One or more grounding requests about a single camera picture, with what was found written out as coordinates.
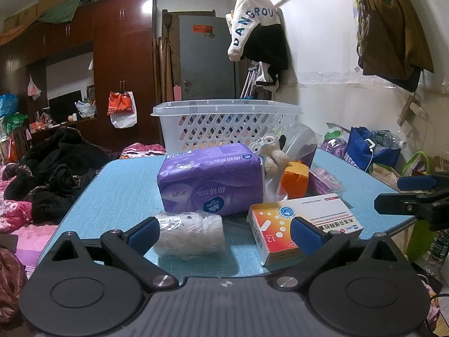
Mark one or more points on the brown hanging bag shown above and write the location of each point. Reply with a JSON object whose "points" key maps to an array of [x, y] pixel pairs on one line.
{"points": [[393, 35]]}

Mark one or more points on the blue plastic bag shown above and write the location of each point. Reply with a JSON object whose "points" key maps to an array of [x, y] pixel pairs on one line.
{"points": [[7, 105]]}

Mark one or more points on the clear water bottle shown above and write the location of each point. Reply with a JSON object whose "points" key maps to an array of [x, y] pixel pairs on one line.
{"points": [[386, 138]]}

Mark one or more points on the pink floral bedsheet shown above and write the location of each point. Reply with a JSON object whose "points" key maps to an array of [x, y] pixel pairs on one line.
{"points": [[21, 231]]}

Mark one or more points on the white lettered sweater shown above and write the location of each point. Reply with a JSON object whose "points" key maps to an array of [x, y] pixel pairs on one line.
{"points": [[245, 17]]}

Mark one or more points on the orange plastic bag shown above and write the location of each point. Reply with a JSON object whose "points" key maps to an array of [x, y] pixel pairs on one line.
{"points": [[117, 103]]}

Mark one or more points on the black clothing pile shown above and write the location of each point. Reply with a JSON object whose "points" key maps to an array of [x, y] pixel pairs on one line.
{"points": [[59, 168]]}

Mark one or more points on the dark wooden wardrobe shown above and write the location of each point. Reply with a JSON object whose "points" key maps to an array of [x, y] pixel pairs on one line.
{"points": [[119, 52]]}

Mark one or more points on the white orange medicine box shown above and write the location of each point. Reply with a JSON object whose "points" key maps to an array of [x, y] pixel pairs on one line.
{"points": [[270, 217]]}

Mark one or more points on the pink white hanging bag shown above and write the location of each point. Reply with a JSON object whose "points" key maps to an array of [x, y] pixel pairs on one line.
{"points": [[34, 89]]}

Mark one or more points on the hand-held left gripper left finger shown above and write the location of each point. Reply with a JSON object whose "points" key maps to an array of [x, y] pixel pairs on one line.
{"points": [[144, 233]]}

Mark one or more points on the crumpled white plastic bag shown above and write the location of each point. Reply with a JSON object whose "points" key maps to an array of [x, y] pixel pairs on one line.
{"points": [[85, 108]]}

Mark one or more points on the black monitor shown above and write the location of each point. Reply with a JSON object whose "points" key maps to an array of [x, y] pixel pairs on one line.
{"points": [[65, 107]]}

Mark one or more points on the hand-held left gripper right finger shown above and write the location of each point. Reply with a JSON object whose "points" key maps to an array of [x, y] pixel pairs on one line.
{"points": [[304, 235]]}

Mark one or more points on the blue shopping bag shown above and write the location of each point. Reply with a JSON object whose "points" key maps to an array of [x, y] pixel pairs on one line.
{"points": [[357, 147]]}

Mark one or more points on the black hanging garment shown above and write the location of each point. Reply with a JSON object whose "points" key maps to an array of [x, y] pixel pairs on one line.
{"points": [[266, 49]]}

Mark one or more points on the grey door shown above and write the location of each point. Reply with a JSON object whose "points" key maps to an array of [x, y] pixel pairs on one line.
{"points": [[207, 59]]}

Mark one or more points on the purple tissue pack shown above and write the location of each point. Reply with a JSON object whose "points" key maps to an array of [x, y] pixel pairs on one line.
{"points": [[210, 179]]}

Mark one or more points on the clear plastic bag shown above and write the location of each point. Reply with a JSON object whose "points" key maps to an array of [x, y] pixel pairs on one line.
{"points": [[301, 140]]}

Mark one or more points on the white plastic basket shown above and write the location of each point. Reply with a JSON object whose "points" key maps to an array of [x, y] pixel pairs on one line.
{"points": [[210, 126]]}

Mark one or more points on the pink packet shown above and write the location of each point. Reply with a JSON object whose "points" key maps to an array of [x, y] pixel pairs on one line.
{"points": [[324, 180]]}

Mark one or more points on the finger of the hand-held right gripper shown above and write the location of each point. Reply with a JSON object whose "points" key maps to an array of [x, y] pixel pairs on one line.
{"points": [[403, 204], [417, 183]]}

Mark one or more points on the green cloth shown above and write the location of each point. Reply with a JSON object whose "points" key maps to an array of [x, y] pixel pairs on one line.
{"points": [[63, 10]]}

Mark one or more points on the wooden sticks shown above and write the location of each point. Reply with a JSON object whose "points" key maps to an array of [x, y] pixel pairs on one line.
{"points": [[163, 70]]}

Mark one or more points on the purple printed bag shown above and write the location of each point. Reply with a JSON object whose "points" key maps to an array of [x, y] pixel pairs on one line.
{"points": [[333, 145]]}

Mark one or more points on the beige plush toy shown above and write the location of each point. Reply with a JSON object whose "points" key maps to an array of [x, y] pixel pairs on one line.
{"points": [[275, 158]]}

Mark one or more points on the clear plastic-wrapped roll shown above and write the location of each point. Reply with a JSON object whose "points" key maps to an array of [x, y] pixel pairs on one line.
{"points": [[191, 235]]}

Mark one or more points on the green label plastic bottle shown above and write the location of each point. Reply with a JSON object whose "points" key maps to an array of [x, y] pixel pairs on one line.
{"points": [[438, 249]]}

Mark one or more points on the green bag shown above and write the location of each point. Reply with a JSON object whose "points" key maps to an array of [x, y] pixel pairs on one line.
{"points": [[415, 163]]}

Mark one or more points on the cardboard boxes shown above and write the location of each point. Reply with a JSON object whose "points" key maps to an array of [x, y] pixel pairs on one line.
{"points": [[45, 0]]}

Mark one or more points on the metal crutches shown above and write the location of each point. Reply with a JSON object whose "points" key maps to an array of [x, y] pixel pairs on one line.
{"points": [[250, 80]]}

